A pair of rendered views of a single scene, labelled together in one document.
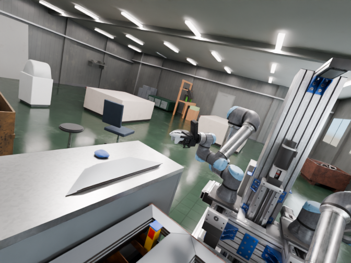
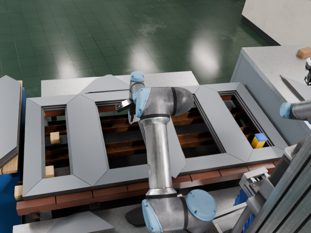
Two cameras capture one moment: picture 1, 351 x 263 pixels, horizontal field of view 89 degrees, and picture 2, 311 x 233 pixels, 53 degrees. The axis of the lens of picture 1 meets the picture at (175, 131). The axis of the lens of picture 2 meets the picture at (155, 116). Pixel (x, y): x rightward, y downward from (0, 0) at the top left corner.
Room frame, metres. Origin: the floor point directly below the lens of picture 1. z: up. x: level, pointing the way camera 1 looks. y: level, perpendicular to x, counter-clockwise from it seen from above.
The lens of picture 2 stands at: (1.21, -1.59, 2.23)
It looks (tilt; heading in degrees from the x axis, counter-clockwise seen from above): 43 degrees down; 127
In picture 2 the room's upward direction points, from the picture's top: 9 degrees clockwise
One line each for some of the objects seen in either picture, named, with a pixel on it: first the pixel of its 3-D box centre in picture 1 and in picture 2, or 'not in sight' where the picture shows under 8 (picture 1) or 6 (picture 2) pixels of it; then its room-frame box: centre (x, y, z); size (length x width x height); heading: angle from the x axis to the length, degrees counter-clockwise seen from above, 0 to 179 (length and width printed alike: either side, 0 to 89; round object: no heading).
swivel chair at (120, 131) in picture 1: (119, 128); not in sight; (3.59, 1.15, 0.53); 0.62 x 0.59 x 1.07; 149
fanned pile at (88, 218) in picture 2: not in sight; (74, 225); (0.51, -1.18, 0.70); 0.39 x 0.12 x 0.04; 58
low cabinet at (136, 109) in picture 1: (121, 105); not in sight; (6.80, 2.30, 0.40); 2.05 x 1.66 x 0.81; 160
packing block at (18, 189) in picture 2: not in sight; (20, 192); (0.22, -1.30, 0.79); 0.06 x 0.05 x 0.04; 148
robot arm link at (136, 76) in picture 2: not in sight; (136, 82); (0.30, -0.60, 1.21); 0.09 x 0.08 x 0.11; 143
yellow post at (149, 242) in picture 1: (151, 239); (255, 148); (0.89, -0.05, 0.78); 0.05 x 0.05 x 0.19; 58
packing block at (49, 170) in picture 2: not in sight; (49, 172); (0.21, -1.12, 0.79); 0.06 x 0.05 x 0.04; 148
